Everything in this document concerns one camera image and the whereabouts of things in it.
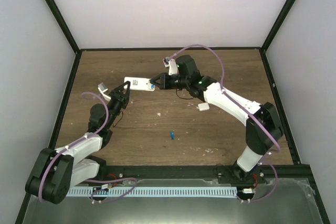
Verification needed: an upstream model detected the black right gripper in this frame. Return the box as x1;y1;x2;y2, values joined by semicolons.
152;73;189;91

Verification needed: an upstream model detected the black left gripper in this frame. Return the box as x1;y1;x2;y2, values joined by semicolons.
106;82;131;129

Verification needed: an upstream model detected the white remote control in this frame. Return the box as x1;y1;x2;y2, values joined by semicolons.
124;77;155;91

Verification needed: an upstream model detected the white battery compartment cover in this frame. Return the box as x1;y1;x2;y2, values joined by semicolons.
197;103;209;111

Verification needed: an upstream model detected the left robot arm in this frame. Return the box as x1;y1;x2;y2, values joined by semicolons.
25;81;131;204

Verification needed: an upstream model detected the grey metal front plate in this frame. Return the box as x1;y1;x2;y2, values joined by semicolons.
23;178;323;223

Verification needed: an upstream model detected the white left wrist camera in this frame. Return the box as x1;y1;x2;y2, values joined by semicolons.
98;82;111;102

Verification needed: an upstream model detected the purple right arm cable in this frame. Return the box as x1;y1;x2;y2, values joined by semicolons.
167;44;281;204

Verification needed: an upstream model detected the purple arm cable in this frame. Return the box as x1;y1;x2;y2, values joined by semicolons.
167;44;281;204
38;91;139;204

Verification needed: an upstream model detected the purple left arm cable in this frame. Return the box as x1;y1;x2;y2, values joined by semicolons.
38;91;139;204

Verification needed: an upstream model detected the light blue slotted cable duct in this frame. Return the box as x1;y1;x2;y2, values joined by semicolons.
67;186;237;198

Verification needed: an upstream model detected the black metal enclosure frame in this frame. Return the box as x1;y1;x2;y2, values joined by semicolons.
14;0;332;224

